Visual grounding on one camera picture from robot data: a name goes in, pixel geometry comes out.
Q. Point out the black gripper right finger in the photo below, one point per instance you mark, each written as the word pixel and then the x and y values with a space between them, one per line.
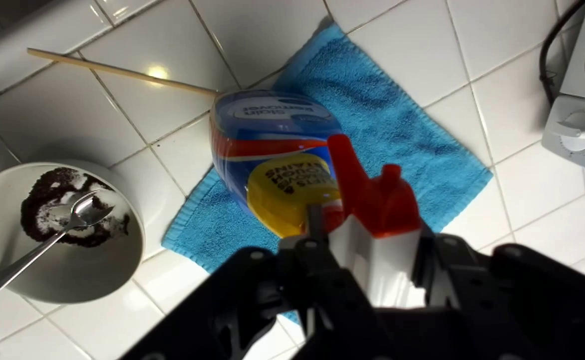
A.
pixel 519 293

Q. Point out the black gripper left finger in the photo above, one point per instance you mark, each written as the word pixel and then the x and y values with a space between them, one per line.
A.
pixel 239 300

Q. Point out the blue spray bottle red trigger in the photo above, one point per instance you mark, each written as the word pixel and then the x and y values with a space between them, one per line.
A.
pixel 273 132

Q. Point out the white ceramic bowl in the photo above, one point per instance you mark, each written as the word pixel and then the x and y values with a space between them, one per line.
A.
pixel 73 272

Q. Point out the white toaster oven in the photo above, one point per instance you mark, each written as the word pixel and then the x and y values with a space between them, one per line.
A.
pixel 582 132

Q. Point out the blue terry towel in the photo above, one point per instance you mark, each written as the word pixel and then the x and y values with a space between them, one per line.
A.
pixel 399 132

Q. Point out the dark food leftovers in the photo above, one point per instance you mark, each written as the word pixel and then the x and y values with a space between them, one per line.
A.
pixel 53 183

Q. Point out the metal spoon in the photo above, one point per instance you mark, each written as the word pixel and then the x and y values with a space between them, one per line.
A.
pixel 19 264

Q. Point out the wooden chopstick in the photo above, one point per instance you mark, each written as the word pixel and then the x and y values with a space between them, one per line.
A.
pixel 105 68

